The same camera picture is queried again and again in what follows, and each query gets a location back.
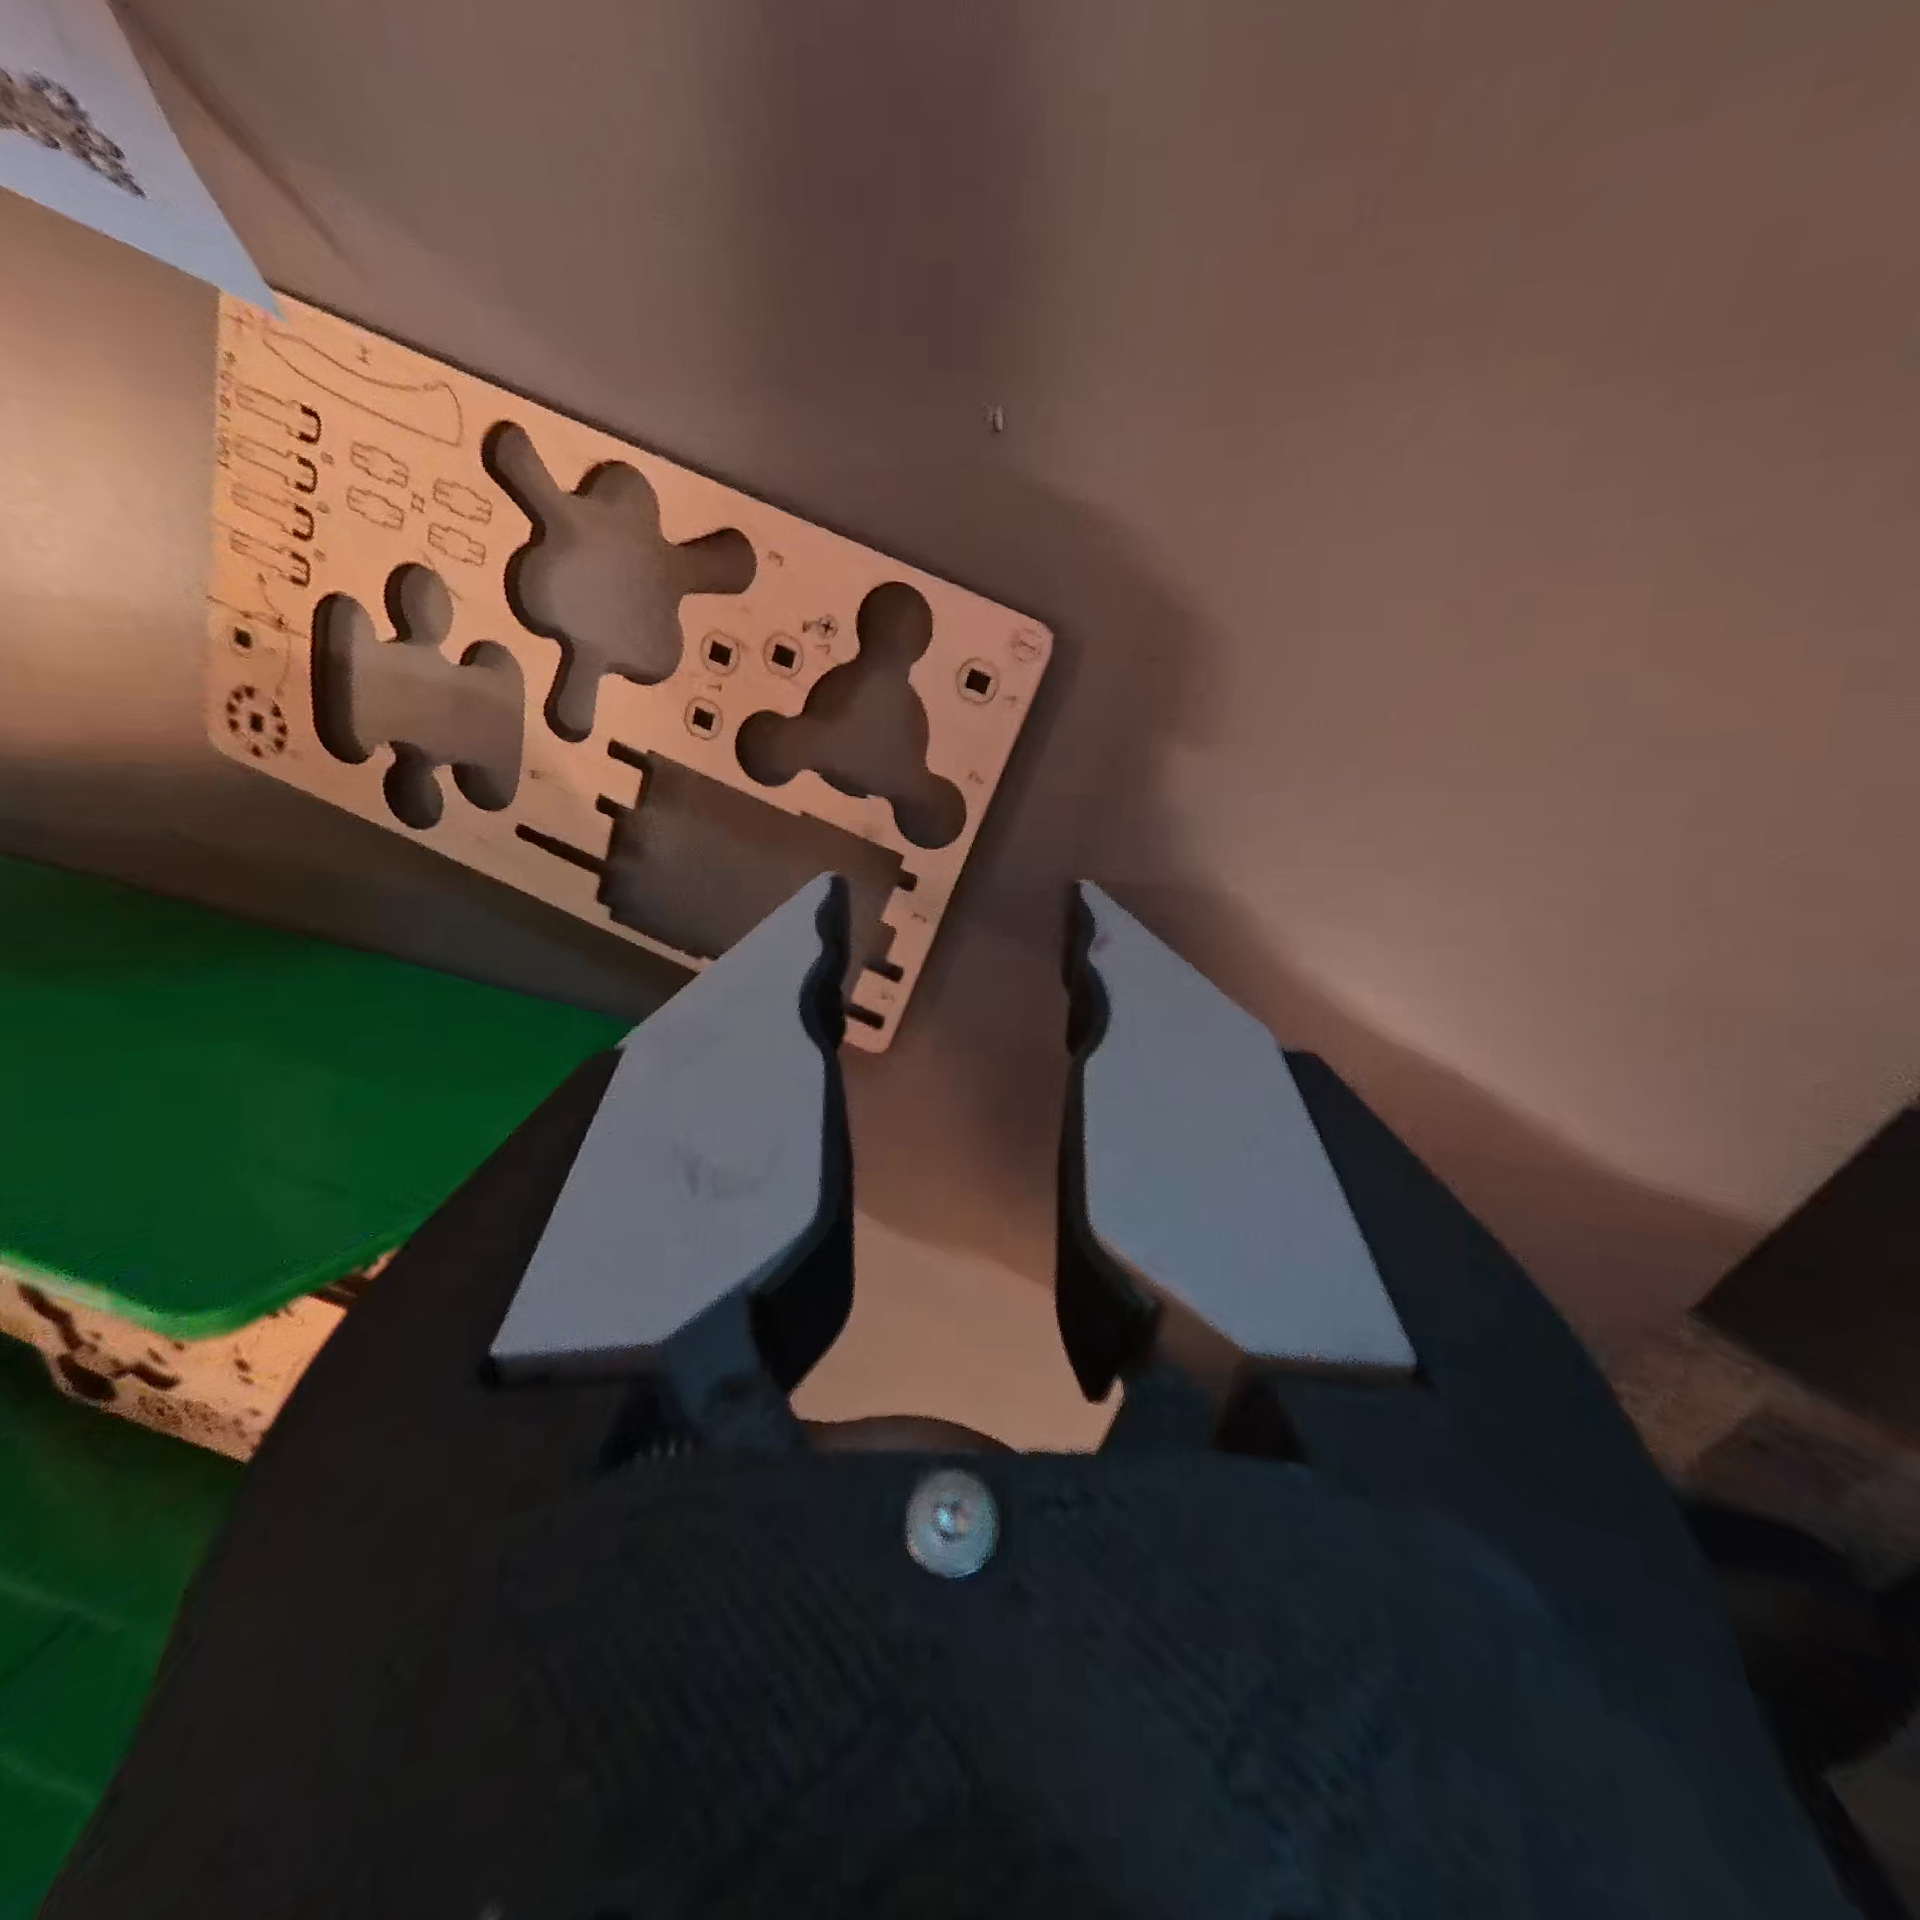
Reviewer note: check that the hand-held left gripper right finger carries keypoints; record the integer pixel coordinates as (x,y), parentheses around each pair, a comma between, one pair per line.
(1215,1185)

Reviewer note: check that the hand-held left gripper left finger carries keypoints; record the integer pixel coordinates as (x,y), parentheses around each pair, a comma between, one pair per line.
(675,1171)

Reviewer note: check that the wooden model parts sheet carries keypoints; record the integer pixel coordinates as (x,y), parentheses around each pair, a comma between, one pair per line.
(1005,751)

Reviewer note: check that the folded model instruction sheet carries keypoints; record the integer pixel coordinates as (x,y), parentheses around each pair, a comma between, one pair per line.
(89,149)

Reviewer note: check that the green plastic bin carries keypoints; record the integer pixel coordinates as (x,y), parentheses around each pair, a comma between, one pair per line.
(224,1079)

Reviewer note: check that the engraved wooden sheet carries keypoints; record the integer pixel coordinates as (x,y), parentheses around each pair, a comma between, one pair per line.
(195,1373)

